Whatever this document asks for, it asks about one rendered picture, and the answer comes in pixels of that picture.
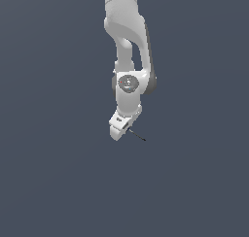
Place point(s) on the thin dark line marker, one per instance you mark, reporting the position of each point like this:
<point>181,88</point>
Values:
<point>137,135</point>

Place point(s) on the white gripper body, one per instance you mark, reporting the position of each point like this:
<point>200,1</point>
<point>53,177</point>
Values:
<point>124,118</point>

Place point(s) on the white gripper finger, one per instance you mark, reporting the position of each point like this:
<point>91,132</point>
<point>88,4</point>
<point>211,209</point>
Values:
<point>116,133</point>

